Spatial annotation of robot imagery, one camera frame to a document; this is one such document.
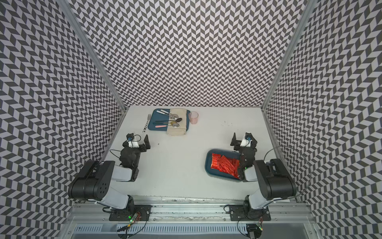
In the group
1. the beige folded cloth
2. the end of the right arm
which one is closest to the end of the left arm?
the beige folded cloth

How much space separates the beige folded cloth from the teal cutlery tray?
0.05ft

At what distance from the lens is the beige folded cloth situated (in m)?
1.04

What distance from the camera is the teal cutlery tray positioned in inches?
42.1

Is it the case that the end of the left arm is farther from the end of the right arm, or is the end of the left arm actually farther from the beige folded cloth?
the end of the right arm

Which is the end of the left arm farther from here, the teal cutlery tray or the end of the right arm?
the end of the right arm

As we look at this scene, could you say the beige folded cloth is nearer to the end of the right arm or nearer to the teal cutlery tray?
the teal cutlery tray
